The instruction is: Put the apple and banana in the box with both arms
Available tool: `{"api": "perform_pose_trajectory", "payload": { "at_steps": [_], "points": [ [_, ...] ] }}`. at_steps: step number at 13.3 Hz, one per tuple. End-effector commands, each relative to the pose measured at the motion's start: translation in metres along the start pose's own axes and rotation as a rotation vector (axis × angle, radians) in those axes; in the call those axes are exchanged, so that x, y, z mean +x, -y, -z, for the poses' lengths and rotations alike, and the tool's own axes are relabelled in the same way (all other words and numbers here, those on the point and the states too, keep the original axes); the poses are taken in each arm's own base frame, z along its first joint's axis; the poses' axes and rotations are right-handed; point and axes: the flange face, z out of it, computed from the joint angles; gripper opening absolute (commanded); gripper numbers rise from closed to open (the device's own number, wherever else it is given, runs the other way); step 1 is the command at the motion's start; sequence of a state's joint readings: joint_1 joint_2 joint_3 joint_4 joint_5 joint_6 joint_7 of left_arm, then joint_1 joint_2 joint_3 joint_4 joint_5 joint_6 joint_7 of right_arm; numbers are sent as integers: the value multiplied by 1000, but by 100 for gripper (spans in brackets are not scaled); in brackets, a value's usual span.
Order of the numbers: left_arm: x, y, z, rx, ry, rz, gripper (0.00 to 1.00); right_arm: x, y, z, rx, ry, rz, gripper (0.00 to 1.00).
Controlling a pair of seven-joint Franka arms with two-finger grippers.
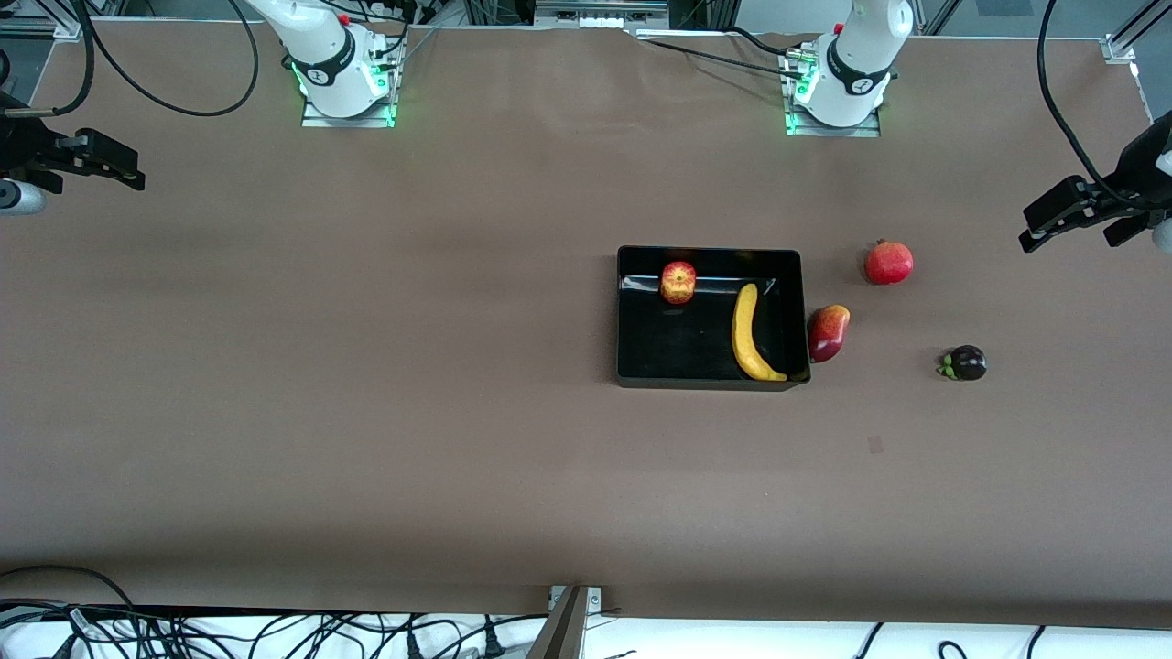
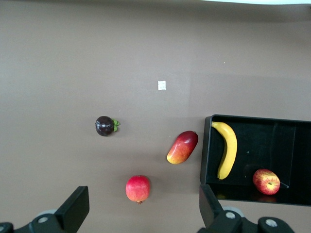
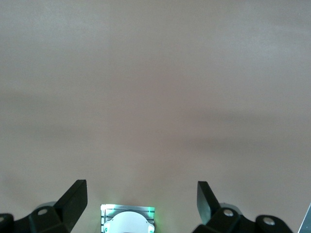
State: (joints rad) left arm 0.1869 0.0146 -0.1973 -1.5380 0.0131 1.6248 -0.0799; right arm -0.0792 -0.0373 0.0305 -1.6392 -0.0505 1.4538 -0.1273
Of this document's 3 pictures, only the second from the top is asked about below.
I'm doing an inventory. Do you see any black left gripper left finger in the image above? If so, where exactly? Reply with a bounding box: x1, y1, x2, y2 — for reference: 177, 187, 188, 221
0, 186, 90, 233

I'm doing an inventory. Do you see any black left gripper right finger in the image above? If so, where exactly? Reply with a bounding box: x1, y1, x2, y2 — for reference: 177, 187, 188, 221
198, 183, 295, 233

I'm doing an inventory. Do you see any red yellow apple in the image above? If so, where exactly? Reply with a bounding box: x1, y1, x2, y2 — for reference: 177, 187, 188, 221
252, 168, 281, 196

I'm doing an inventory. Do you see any yellow banana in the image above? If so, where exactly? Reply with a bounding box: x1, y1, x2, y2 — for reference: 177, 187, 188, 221
210, 121, 238, 181

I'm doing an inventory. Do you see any black plastic box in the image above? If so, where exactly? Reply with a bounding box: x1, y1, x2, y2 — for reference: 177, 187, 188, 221
199, 114, 311, 207

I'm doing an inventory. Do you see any red yellow mango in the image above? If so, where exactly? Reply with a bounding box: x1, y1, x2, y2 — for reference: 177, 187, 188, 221
166, 130, 199, 165

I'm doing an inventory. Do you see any red pomegranate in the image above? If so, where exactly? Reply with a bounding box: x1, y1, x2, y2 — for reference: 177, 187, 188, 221
125, 175, 151, 205

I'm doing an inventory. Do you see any dark purple mangosteen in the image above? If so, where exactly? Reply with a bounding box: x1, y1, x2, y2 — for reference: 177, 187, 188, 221
94, 115, 121, 137

